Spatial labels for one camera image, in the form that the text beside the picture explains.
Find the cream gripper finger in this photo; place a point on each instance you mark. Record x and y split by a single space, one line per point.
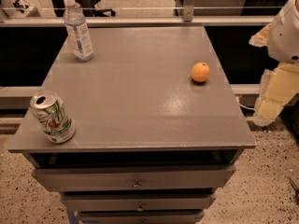
277 88
260 39

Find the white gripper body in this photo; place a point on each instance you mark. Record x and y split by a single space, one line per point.
286 36

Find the orange fruit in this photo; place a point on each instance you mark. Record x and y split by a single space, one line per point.
200 72

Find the clear plastic water bottle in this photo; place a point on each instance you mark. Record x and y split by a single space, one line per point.
78 31

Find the top grey drawer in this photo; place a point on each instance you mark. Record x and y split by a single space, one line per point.
134 178

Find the grey drawer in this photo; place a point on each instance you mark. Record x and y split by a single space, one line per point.
134 178
146 217
138 202

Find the middle grey drawer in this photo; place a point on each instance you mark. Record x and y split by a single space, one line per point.
138 202

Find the bottom grey drawer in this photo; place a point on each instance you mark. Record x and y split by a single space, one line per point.
146 217

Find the open green white soda can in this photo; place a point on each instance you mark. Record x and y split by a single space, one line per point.
48 108

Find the metal railing post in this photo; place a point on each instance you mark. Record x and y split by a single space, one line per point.
188 8

